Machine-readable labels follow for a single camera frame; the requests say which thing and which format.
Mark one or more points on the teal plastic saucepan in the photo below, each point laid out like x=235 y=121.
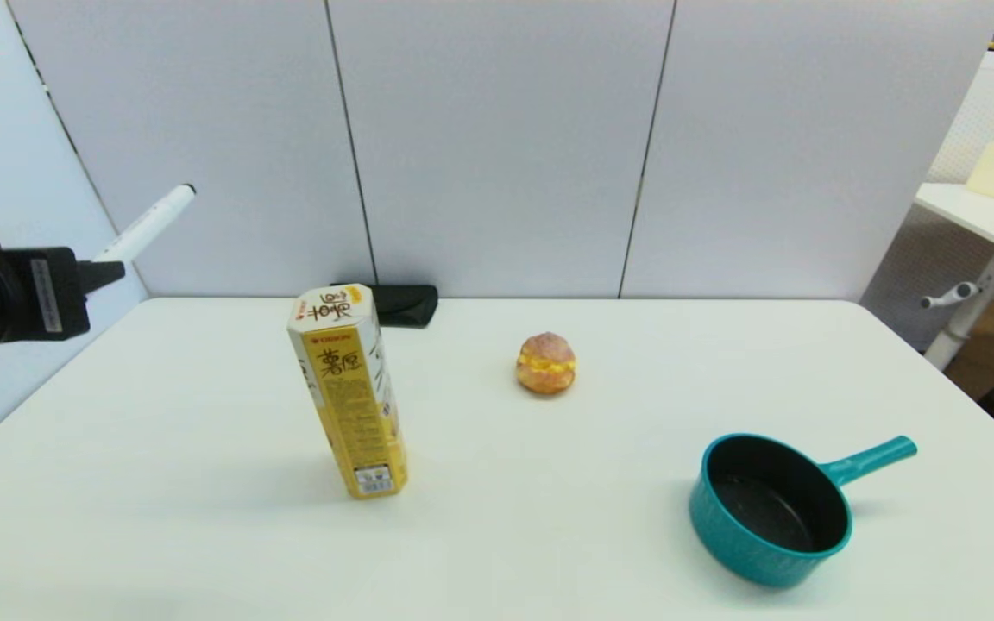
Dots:
x=747 y=552

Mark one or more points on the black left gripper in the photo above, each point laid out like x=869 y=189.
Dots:
x=44 y=293

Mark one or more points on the black pouch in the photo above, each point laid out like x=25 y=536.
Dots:
x=406 y=304

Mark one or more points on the cream puff bread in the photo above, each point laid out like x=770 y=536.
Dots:
x=545 y=364

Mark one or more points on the white desk leg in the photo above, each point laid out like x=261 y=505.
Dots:
x=971 y=319

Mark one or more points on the yellow hexagonal chips box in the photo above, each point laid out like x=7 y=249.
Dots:
x=355 y=405

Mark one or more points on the white side desk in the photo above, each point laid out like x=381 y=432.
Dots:
x=980 y=216

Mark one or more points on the white marker with black caps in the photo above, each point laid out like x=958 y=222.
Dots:
x=147 y=224

